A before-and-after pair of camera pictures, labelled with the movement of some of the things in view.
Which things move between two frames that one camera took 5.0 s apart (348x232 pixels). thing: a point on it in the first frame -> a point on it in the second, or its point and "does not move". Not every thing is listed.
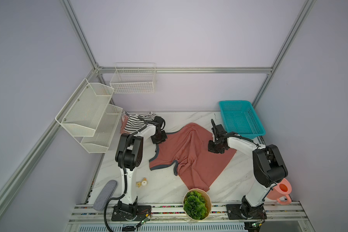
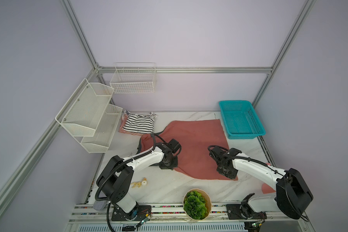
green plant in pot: x=197 y=204 does not move
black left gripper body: x=159 y=138 -> x=172 y=163
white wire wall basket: x=134 y=78 does not move
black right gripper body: x=212 y=146 -> x=226 y=172
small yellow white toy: x=144 y=182 does not move
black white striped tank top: x=136 y=122 does not move
